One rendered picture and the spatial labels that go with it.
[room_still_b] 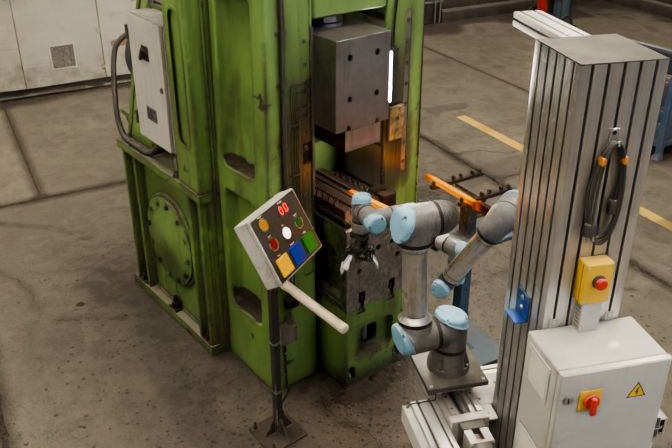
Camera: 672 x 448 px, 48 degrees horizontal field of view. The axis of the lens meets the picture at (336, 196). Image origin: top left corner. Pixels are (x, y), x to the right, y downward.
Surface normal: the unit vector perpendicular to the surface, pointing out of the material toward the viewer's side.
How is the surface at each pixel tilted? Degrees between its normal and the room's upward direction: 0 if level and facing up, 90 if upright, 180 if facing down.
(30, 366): 0
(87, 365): 0
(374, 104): 90
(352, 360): 89
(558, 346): 0
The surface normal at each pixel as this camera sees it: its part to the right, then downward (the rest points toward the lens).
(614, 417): 0.22, 0.43
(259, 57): -0.78, 0.26
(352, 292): 0.62, 0.35
